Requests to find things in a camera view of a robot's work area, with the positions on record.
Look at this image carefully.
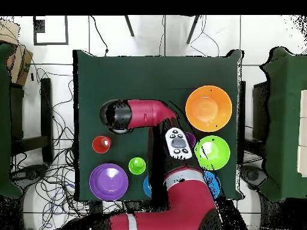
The orange plastic cup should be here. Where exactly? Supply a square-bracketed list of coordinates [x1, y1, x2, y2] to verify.
[92, 135, 113, 154]

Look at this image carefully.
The purple plastic cup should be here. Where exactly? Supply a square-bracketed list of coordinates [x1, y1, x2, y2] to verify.
[186, 132, 197, 148]

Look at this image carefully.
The ridged green plastic cup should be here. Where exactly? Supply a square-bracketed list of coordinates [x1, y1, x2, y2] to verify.
[128, 157, 147, 175]

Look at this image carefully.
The dark green tablecloth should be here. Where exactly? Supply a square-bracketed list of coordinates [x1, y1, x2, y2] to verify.
[72, 49, 245, 202]

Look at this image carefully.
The orange plastic bowl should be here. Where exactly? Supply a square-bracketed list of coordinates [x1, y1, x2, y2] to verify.
[185, 85, 233, 133]

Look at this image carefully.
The small blue plastic bowl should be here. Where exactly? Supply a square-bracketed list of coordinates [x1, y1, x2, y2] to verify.
[143, 175, 152, 198]

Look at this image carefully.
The green plastic bowl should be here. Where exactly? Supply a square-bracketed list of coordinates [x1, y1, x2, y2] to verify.
[194, 135, 231, 171]

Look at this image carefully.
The purple plastic bowl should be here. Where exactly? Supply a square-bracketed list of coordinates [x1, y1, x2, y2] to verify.
[89, 163, 130, 201]

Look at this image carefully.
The large blue plastic bowl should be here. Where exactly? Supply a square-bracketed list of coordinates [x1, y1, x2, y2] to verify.
[203, 170, 222, 200]

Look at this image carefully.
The black tripod leg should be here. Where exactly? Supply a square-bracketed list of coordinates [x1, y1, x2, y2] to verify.
[186, 15, 201, 45]
[124, 15, 136, 37]

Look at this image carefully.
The neighbouring green-clothed table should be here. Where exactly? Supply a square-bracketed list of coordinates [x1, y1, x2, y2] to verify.
[258, 46, 307, 203]
[0, 43, 23, 199]

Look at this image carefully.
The cardboard box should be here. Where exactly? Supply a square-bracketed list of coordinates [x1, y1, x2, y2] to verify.
[0, 20, 34, 86]

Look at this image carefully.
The tangle of floor cables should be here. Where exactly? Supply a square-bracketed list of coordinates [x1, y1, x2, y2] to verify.
[9, 68, 131, 230]

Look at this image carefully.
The black floor cable with plug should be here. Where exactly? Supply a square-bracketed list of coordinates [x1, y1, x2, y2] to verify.
[89, 15, 109, 56]

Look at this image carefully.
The black stand frame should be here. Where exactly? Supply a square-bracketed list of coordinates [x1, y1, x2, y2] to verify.
[237, 80, 269, 165]
[9, 77, 54, 165]

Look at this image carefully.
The grey pedestal foot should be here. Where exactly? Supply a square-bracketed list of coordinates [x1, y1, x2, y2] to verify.
[240, 164, 268, 190]
[10, 163, 50, 181]

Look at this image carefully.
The black square floor frame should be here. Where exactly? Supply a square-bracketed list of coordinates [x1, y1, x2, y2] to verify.
[32, 16, 69, 46]

